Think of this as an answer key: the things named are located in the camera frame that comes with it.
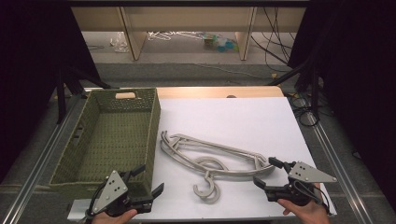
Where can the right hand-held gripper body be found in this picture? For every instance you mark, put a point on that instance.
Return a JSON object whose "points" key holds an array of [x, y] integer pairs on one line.
{"points": [[306, 174]]}

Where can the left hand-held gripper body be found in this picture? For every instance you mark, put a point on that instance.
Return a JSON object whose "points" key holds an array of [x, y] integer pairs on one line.
{"points": [[113, 191]]}

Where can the green woven basket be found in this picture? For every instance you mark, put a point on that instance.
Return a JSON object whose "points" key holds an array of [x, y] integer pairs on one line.
{"points": [[118, 140]]}

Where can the grey plastic clothes hanger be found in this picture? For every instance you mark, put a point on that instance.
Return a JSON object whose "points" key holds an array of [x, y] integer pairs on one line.
{"points": [[214, 193], [209, 159]]}

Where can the person's left hand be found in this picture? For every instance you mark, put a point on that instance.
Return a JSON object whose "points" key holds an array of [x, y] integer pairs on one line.
{"points": [[112, 219]]}

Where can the person's right hand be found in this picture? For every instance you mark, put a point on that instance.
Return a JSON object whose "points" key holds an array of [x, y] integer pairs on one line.
{"points": [[308, 214]]}

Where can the white paper sheet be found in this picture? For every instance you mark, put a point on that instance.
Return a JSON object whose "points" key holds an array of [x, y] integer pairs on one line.
{"points": [[230, 121]]}

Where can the black metal stand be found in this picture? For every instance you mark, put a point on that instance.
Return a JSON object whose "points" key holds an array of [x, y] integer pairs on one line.
{"points": [[60, 93], [314, 90]]}

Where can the black curtain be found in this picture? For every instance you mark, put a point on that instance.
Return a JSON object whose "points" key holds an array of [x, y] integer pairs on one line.
{"points": [[28, 77], [361, 77]]}

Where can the clear plastic bag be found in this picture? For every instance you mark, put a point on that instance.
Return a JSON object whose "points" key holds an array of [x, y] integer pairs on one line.
{"points": [[119, 42]]}

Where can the colourful plastic toys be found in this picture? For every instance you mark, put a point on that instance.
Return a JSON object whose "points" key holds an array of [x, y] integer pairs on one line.
{"points": [[222, 43]]}

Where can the white hangers on floor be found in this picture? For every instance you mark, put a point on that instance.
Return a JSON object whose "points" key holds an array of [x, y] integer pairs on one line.
{"points": [[160, 35]]}

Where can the beige wooden desk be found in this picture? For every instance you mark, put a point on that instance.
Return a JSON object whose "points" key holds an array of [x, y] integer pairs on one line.
{"points": [[186, 18]]}

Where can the silver metal rail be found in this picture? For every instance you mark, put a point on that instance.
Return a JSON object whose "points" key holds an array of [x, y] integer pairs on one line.
{"points": [[37, 168], [336, 158]]}

